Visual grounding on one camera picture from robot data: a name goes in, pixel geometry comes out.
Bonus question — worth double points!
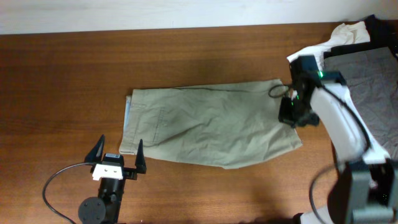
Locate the black garment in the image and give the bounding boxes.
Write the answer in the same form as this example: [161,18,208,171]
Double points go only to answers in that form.
[323,15,397,58]

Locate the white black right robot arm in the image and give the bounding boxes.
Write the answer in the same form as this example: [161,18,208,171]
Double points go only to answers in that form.
[278,55,397,223]

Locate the khaki green shorts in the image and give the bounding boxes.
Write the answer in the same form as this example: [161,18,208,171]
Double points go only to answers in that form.
[119,79,302,169]

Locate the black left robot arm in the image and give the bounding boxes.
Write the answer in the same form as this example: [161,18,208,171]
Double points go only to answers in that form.
[78,136,147,224]

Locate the white cloth garment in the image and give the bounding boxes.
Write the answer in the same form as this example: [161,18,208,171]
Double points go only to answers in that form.
[286,21,391,162]

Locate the grey shorts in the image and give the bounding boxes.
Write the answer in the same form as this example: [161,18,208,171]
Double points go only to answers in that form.
[324,47,397,157]

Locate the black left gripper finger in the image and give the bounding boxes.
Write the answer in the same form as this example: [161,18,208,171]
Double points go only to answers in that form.
[84,134,105,163]
[135,140,147,174]

